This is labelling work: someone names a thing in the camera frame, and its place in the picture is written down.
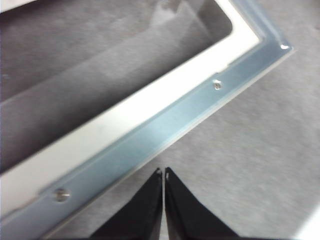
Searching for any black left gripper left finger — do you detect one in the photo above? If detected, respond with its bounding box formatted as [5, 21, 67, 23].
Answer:
[90, 167, 164, 240]

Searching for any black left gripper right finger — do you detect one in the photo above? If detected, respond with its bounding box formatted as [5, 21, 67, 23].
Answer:
[163, 166, 240, 240]

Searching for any glass oven door with handle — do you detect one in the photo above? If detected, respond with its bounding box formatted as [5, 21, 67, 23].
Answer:
[0, 0, 298, 240]

